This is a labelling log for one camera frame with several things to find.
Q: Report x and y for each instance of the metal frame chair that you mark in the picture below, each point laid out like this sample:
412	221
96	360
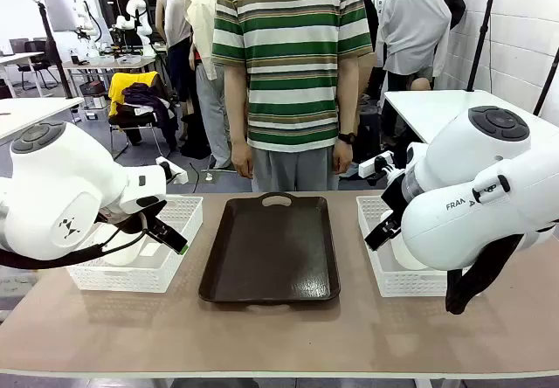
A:
140	128

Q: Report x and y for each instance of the black office chair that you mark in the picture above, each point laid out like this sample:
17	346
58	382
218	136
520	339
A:
37	62

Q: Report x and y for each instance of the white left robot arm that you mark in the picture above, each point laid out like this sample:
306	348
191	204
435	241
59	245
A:
57	187

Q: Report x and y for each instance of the person's left hand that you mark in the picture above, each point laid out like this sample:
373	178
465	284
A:
342	158

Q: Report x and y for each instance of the dark brown plastic tray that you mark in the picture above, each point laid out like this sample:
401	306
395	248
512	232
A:
271	248

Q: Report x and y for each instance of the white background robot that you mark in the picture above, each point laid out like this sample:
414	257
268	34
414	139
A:
135	16

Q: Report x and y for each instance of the background person dark clothes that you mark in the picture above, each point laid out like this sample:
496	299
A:
374	21

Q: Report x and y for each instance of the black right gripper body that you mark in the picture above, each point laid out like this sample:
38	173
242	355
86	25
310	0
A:
395	198

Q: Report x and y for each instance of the background work table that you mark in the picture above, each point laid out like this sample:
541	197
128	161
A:
105	64

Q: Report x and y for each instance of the clear plastic storage box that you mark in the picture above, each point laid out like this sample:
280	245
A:
15	294

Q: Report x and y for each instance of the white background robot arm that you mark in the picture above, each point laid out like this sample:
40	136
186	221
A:
89	25

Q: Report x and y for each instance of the dark purple garment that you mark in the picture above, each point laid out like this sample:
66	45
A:
153	101

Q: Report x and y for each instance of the white perforated plastic basket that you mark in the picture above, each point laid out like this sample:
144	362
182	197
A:
131	279
402	283

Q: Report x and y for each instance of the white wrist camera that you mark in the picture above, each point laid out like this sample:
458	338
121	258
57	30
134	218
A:
374	164
174	173

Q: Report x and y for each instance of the mannequin with white tank top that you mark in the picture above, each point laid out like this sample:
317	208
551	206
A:
177	21

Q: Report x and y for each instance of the background person white shirt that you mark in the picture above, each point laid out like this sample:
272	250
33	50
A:
415	25

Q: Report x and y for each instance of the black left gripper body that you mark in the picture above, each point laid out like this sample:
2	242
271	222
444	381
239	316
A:
124	221

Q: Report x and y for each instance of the red black tool case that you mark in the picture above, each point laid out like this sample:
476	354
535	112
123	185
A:
93	93

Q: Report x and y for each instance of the person in striped shirt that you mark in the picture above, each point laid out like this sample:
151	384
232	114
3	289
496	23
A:
290	56

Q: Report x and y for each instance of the yellow garment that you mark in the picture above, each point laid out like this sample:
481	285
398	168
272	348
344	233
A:
118	86

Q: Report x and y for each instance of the mannequin with cream shirt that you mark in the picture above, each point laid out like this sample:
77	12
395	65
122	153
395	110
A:
205	34

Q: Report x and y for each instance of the grey floor plate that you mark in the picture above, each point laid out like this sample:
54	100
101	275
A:
211	177

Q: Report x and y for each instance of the grey board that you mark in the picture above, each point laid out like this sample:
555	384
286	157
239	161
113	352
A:
60	8

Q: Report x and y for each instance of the person's right hand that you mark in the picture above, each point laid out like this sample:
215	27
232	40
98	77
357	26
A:
242	161

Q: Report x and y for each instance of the black slanted pole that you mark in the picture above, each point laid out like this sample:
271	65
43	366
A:
546	84

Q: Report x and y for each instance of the white basket label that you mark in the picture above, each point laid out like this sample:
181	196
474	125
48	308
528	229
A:
148	249

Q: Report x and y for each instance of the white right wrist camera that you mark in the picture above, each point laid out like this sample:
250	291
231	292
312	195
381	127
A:
374	164

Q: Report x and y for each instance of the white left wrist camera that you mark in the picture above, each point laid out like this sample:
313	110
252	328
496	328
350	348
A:
174	173

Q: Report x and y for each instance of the person's right forearm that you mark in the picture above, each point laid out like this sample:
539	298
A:
237	117

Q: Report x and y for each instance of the white plastic conical flask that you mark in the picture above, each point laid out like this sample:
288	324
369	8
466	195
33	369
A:
120	252
406	258

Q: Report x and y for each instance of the black tripod stand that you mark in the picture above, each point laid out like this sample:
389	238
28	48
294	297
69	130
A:
54	51
482	34

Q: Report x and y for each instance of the person's left forearm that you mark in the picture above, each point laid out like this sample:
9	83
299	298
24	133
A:
348	99

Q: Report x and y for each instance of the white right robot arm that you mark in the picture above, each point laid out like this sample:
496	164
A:
463	213

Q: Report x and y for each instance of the black wrist watch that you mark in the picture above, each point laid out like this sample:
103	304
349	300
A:
346	137

